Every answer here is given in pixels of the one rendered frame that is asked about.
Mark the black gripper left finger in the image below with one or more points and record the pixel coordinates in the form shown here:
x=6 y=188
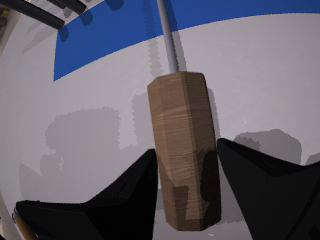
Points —
x=125 y=210

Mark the blue taped strip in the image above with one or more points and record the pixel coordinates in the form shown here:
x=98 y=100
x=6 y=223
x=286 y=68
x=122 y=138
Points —
x=117 y=24

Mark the wooden-handled metal hook tool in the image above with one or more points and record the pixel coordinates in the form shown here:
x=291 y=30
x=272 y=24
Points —
x=185 y=143

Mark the black cylinder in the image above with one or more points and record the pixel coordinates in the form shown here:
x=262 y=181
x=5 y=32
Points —
x=74 y=5
x=36 y=13
x=57 y=4

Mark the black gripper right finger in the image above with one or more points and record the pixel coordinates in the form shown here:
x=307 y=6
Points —
x=274 y=195

